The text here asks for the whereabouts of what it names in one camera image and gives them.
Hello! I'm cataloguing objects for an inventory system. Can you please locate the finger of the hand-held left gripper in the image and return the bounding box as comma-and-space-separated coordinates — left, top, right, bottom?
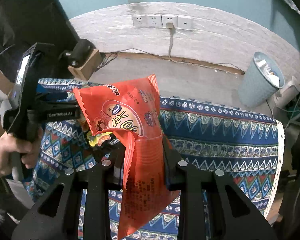
36, 91, 78, 107

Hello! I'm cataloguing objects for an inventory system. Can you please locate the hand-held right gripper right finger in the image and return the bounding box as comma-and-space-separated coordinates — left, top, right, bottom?
162, 135, 278, 240

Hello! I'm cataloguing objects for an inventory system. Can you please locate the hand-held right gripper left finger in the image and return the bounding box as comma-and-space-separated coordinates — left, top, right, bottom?
11, 144, 127, 240

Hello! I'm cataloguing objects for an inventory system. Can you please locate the black yellow-label snack packet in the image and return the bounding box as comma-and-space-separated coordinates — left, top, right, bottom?
86, 129, 121, 151

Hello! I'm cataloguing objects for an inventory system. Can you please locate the red snack packet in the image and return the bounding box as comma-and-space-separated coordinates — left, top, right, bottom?
72, 74, 182, 240

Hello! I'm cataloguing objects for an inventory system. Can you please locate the person's left forearm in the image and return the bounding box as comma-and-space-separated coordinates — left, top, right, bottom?
0, 177, 35, 227

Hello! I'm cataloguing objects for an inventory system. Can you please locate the person's left hand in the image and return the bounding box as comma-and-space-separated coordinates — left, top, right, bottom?
0, 129, 44, 181

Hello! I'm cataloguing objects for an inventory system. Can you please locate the wooden block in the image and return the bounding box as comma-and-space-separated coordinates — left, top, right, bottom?
67, 49, 102, 81

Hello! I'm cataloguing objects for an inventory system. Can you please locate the blue patterned tablecloth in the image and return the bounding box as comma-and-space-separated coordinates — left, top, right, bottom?
22, 77, 285, 240

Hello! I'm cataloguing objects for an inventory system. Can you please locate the black monitor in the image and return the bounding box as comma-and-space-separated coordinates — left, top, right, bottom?
0, 0, 81, 68

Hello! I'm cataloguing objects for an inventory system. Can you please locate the light blue trash bin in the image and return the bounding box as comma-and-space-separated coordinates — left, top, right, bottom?
238, 51, 286, 108

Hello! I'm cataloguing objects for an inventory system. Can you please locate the white plastic container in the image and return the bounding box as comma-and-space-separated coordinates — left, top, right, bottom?
267, 76, 300, 111

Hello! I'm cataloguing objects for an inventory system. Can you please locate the thin black floor cable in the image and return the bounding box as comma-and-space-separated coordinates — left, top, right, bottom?
100, 51, 246, 75

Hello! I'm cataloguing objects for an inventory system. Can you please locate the white wall socket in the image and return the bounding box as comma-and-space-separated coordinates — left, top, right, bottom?
132, 14, 147, 28
146, 14, 162, 28
161, 14, 178, 29
177, 15, 193, 30

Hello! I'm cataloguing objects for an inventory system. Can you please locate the white plug with cable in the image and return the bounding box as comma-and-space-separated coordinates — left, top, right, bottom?
166, 22, 176, 59

